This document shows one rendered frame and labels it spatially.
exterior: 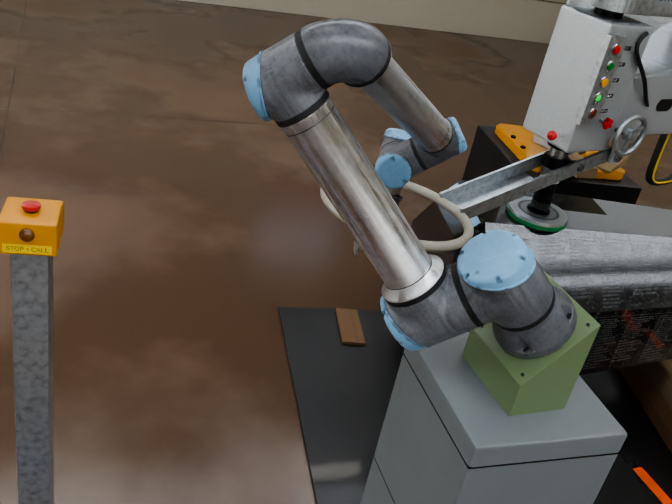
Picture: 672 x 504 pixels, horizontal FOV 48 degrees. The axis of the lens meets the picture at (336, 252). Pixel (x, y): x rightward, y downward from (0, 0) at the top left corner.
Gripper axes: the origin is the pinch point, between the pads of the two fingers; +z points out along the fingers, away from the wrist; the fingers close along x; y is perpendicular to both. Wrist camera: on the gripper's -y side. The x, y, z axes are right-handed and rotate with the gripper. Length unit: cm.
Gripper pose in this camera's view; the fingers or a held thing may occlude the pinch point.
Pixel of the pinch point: (358, 248)
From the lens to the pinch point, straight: 217.7
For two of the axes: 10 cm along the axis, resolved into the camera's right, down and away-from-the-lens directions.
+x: 4.5, -3.1, 8.3
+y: 8.6, 4.2, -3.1
